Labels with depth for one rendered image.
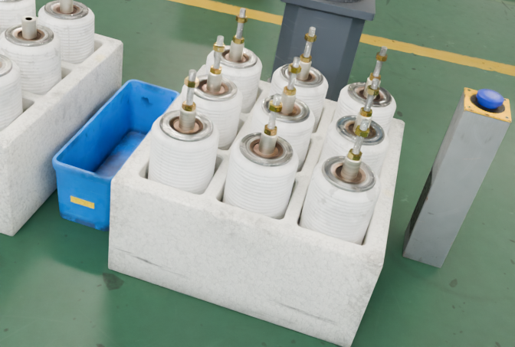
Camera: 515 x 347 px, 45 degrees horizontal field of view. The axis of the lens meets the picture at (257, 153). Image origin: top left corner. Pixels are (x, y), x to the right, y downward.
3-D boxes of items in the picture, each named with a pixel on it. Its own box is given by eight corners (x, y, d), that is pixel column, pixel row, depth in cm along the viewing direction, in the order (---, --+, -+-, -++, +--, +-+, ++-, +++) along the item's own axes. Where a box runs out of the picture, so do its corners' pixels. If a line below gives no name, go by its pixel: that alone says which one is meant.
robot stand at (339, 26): (267, 82, 154) (290, -38, 136) (342, 99, 153) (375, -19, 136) (256, 122, 139) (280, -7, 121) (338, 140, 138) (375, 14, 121)
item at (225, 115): (178, 156, 112) (188, 68, 102) (231, 167, 113) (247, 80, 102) (167, 190, 105) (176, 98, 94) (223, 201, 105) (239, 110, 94)
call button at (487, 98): (473, 96, 97) (477, 85, 96) (498, 103, 97) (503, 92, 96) (473, 109, 94) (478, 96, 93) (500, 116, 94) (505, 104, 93)
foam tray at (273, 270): (193, 140, 129) (203, 63, 119) (378, 195, 124) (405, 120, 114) (106, 269, 98) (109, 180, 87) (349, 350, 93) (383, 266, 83)
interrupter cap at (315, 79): (309, 94, 102) (309, 90, 102) (270, 76, 105) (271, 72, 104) (330, 79, 108) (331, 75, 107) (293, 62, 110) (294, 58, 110)
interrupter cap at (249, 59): (224, 44, 111) (224, 40, 111) (263, 57, 110) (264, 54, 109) (205, 60, 106) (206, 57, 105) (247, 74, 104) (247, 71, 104)
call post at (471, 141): (405, 231, 117) (464, 88, 99) (441, 243, 116) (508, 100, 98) (401, 256, 111) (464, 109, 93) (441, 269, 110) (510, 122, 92)
